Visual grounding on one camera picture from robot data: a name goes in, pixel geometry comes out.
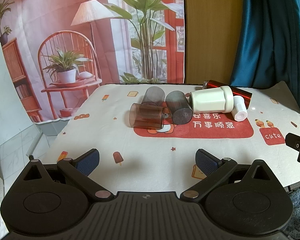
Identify brown transparent plastic cup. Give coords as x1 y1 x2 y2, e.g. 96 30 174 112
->
129 103 165 129

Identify dark grey transparent cup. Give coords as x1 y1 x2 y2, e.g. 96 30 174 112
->
165 90 193 125

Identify grey transparent cup rear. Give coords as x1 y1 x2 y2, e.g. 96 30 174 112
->
141 86 165 106

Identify living room printed backdrop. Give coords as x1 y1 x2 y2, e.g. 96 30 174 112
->
0 0 185 123

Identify printed white red tablecloth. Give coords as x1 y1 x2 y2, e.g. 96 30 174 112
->
43 82 300 193

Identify small white plastic bottle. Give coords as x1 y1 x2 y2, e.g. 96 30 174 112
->
231 95 248 122

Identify white plastic jar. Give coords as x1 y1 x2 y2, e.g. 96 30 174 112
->
189 86 234 113

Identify red metallic cylinder bottle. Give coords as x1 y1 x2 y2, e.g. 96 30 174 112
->
203 80 253 109

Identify teal blue curtain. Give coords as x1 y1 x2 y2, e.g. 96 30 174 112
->
230 0 300 108

